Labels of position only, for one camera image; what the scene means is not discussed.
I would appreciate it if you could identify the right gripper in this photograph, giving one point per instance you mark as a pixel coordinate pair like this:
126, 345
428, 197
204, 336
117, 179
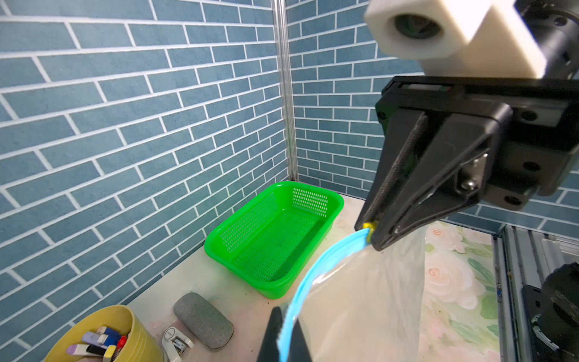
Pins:
450, 143

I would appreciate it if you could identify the aluminium rail frame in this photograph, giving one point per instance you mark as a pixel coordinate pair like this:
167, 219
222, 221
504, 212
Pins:
524, 257

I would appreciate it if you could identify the green plastic basket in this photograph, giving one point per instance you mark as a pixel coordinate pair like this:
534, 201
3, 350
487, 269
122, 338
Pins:
268, 242

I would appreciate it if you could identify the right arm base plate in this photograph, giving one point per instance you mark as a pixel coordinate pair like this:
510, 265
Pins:
552, 313

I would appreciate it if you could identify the yellow pen cup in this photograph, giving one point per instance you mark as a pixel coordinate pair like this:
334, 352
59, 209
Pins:
141, 345

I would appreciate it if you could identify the blue marker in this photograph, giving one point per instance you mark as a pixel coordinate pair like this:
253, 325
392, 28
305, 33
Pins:
108, 336

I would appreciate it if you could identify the clear zipper bag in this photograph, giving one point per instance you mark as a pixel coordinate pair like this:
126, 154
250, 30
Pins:
355, 304

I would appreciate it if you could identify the grey fabric case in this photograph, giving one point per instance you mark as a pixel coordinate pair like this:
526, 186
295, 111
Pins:
204, 320

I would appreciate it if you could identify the small white stapler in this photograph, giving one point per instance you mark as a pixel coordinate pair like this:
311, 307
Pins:
175, 343

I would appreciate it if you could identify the purple marker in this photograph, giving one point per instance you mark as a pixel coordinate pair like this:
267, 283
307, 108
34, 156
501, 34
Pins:
85, 350

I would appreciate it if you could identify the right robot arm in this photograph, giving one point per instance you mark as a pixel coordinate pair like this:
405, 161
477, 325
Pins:
554, 31

